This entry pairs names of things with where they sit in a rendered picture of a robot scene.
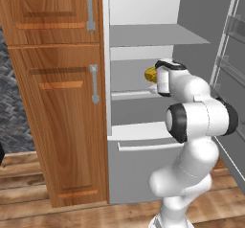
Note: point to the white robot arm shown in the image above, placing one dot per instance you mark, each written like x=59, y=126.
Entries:
x=197, y=120

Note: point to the grey fridge door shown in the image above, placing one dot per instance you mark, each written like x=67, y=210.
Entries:
x=233, y=78

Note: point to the grey fridge shelf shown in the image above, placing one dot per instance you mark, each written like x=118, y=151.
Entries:
x=130, y=94
x=153, y=35

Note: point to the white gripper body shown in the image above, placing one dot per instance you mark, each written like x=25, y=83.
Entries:
x=153, y=89

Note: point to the tall wooden cupboard door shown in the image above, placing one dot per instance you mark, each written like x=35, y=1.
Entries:
x=63, y=126

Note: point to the clear fridge door bin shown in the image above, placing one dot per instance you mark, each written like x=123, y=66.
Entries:
x=236, y=29
x=231, y=70

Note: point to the grey freezer drawer front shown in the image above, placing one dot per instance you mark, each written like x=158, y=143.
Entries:
x=137, y=174

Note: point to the small wooden cupboard door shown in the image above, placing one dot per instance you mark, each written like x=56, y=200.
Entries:
x=48, y=11

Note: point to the white fridge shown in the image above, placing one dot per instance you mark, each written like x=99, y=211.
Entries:
x=140, y=8

